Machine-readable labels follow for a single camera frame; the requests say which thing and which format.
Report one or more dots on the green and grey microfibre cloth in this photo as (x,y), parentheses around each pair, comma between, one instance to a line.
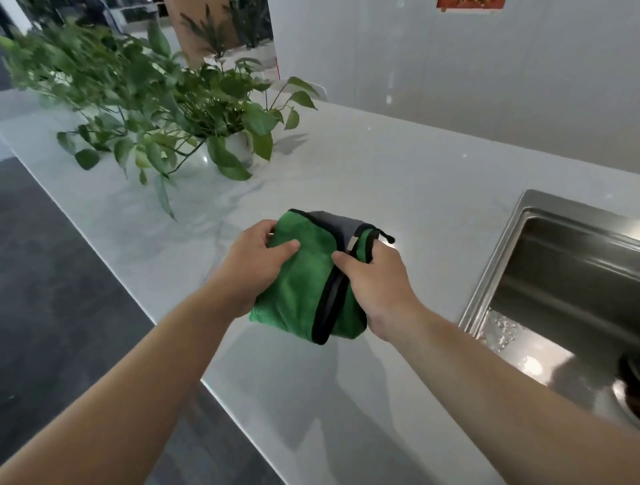
(306,280)

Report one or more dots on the person's right hand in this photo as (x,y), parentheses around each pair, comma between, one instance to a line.
(380,290)

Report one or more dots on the person's right thumb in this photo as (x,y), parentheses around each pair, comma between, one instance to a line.
(349,260)

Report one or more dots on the red wall decoration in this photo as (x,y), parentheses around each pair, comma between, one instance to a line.
(470,5)

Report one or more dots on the person's left thumb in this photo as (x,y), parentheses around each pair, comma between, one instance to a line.
(282,250)

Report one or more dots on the person's left forearm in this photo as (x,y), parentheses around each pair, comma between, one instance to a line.
(107,399)

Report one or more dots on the background potted plant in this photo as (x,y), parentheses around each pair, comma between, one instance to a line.
(225,25)

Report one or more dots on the stainless steel sink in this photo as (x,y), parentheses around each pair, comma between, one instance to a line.
(560,300)

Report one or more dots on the white plant pot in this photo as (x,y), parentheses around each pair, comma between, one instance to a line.
(239,146)

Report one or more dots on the person's left hand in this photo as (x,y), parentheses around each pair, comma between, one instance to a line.
(247,272)

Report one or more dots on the green leafy potted plant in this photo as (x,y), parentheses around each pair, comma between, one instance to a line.
(145,100)

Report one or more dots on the person's right forearm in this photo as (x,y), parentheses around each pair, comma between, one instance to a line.
(520,404)

